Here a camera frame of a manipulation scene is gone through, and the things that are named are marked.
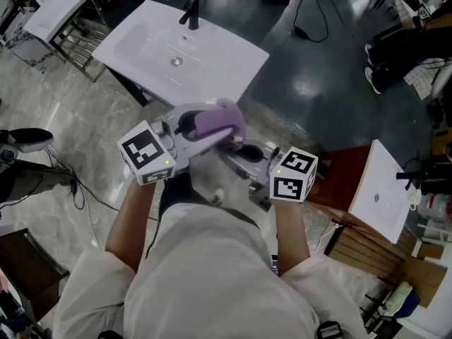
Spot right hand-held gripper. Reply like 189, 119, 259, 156
222, 139, 319, 213

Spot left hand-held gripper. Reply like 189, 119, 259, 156
117, 100, 234, 186

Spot purple cloth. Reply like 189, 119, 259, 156
195, 102, 247, 143

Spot person's right forearm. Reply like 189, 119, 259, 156
273, 199, 311, 277

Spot person's left forearm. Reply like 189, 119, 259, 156
105, 180, 158, 273

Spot blue cloth bundle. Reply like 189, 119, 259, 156
395, 287, 421, 319

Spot black sink stand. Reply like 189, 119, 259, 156
109, 67, 167, 107

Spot large white sink basin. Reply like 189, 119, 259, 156
91, 0, 270, 108

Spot reddish wooden cabinet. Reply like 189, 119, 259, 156
310, 145, 417, 278

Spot tall black faucet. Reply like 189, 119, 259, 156
179, 0, 201, 31

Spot person's white garment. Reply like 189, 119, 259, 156
52, 203, 361, 339

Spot small square white sink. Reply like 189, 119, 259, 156
347, 138, 420, 245

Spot metal rack stand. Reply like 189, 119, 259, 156
49, 16, 109, 83

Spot short black faucet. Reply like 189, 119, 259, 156
395, 169, 420, 192

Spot white cup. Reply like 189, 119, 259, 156
408, 188, 423, 211

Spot narrow white sink basin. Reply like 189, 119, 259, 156
23, 0, 97, 44

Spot marble pattern counter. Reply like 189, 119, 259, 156
0, 30, 57, 74

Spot clear plastic container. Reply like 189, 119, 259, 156
418, 191, 452, 222

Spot cardboard box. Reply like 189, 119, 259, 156
432, 127, 452, 158

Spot light green towel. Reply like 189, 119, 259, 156
386, 281, 412, 312

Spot brown cardboard sheet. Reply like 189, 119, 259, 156
398, 242, 449, 309

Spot dark wooden cabinet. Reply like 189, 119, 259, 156
0, 227, 70, 323

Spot white floor cable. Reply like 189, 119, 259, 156
316, 220, 343, 254
83, 203, 98, 240

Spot black floor cable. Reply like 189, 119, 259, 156
45, 150, 119, 211

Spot black power cable with adapter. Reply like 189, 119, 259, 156
293, 0, 329, 43

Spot black strap buckle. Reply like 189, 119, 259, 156
317, 320, 342, 339

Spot black wire rack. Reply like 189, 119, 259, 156
359, 277, 403, 339

